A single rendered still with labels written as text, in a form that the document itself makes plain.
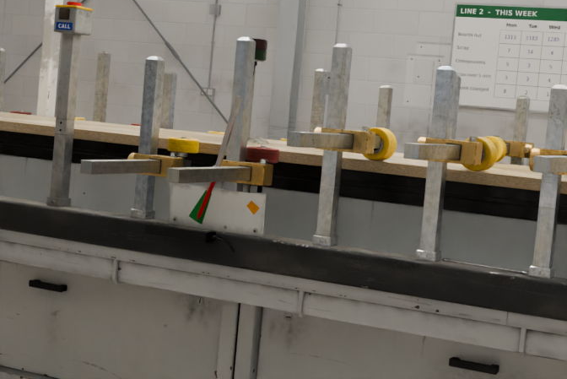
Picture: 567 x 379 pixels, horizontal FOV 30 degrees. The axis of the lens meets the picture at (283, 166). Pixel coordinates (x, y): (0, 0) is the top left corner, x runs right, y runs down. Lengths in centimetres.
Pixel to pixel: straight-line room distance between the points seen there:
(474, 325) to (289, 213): 61
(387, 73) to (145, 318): 723
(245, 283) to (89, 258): 46
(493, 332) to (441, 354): 31
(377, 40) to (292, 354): 745
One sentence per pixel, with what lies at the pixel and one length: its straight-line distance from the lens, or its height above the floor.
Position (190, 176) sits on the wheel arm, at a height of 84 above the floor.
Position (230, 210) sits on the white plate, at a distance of 253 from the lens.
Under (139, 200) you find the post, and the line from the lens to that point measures 267.
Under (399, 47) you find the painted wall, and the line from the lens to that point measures 998.
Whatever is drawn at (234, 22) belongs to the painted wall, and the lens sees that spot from 1071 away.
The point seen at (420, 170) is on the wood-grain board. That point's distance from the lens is 252.
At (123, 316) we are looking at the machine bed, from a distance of 303.
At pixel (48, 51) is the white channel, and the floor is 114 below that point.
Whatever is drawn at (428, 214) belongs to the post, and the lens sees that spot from 235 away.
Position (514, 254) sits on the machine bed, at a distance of 253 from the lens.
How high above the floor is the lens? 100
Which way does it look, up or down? 3 degrees down
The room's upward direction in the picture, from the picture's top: 5 degrees clockwise
